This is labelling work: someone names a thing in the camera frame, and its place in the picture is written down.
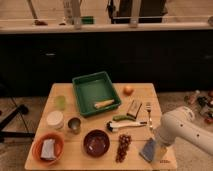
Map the blue sponge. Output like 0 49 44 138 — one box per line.
139 138 156 162

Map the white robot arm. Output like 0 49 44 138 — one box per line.
154 106 213 156

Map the green plastic tray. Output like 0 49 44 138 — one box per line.
72 71 121 117

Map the bunch of dark grapes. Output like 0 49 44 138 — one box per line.
115 134 132 162

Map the wooden folding table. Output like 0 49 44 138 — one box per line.
25 83 177 171

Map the silver fork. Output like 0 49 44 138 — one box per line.
146 102 153 132

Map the wooden block box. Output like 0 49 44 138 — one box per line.
127 100 142 119

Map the green pepper toy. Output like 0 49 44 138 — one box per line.
112 115 136 122

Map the dark brown bowl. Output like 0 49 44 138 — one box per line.
83 129 110 157

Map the orange round fruit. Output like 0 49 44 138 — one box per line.
123 85 134 95

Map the cream corn cob toy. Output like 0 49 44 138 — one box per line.
94 99 114 109

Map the small metal cup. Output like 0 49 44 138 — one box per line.
68 117 81 134

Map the orange plastic bowl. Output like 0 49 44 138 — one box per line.
32 132 64 166

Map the white round container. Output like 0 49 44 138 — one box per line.
46 111 64 129

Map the translucent green cup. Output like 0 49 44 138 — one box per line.
54 95 66 110

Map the grey folded cloth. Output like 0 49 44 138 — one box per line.
40 139 56 160

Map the black chair base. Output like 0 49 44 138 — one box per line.
0 83 36 144

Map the green box on shelf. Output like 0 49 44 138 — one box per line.
81 16 94 24

